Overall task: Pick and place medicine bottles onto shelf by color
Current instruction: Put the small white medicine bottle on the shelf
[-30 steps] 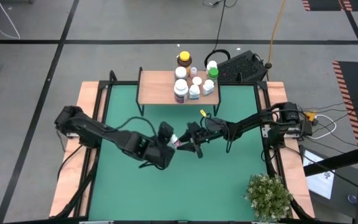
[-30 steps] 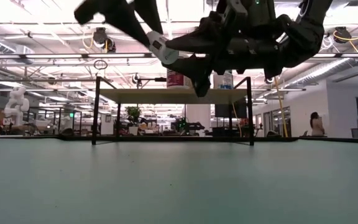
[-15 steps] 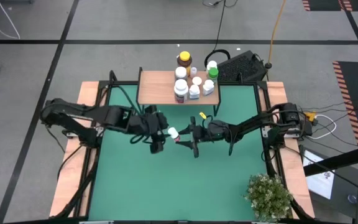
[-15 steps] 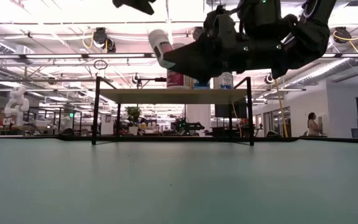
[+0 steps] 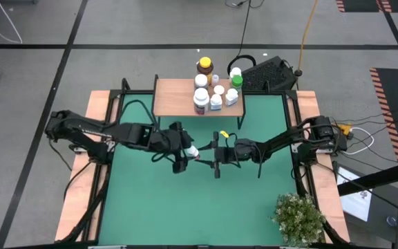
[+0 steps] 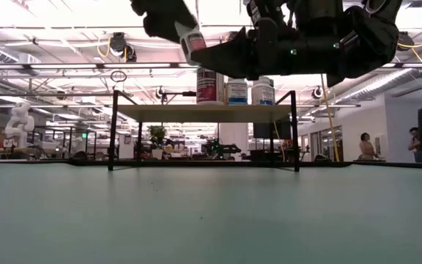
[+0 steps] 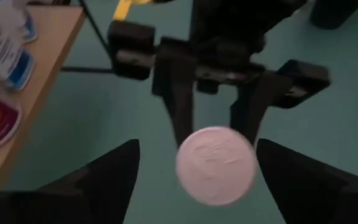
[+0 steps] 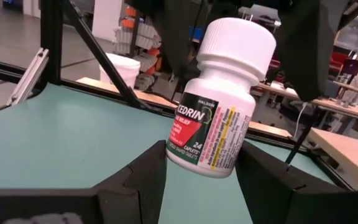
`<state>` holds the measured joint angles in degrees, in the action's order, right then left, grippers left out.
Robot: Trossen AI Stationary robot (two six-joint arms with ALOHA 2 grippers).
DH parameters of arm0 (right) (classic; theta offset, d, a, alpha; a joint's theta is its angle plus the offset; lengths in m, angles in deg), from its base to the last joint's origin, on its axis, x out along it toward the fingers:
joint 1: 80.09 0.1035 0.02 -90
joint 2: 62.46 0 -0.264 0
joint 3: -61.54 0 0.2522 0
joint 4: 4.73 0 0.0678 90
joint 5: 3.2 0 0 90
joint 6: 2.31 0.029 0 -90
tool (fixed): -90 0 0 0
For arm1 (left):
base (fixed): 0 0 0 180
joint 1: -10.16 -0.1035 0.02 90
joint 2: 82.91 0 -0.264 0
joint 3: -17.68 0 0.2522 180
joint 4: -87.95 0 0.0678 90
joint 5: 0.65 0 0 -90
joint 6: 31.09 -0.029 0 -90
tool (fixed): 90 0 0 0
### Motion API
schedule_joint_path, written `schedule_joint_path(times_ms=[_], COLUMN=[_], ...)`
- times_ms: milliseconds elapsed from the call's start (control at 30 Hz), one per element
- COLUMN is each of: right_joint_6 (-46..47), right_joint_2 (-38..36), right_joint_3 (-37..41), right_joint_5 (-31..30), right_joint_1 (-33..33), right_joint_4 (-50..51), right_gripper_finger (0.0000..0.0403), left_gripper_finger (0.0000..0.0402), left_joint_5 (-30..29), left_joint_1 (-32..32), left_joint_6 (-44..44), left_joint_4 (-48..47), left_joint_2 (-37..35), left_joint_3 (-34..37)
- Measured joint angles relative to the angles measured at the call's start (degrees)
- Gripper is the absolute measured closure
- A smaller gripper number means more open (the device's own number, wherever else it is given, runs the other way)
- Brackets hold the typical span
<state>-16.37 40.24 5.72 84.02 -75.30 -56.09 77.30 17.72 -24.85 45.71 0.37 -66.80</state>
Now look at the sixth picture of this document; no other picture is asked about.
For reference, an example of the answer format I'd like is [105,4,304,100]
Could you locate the yellow hanging cable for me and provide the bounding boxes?
[319,73,341,162]

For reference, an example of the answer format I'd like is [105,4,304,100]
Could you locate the black ceiling cable reel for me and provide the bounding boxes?
[396,31,415,51]
[311,84,325,100]
[108,32,138,63]

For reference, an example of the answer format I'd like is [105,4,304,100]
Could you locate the white melatonin bottle blue label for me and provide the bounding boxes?
[225,78,249,106]

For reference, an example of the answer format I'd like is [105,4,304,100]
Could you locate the background potted plant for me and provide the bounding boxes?
[147,125,168,160]

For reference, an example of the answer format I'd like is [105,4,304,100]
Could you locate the person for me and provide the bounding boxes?
[358,132,380,161]
[407,126,422,152]

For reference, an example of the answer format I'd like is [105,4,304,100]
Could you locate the white medicine bottle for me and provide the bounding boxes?
[251,76,276,106]

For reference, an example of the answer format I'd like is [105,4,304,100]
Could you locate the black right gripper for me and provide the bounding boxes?
[190,0,347,81]

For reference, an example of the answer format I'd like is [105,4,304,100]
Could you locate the wooden shelf black metal legs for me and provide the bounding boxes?
[107,89,301,172]

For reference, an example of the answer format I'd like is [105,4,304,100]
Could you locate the large white bottle purple label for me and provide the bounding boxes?
[196,67,226,106]

